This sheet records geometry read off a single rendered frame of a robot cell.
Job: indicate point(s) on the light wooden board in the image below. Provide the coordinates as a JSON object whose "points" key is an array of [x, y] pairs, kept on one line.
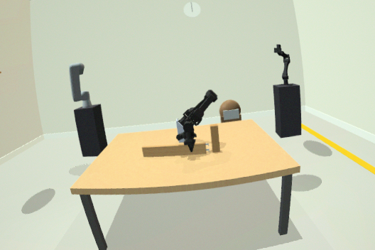
{"points": [[174, 150]]}

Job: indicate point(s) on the wooden post with slot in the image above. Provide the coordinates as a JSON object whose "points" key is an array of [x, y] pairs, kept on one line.
{"points": [[215, 138]]}

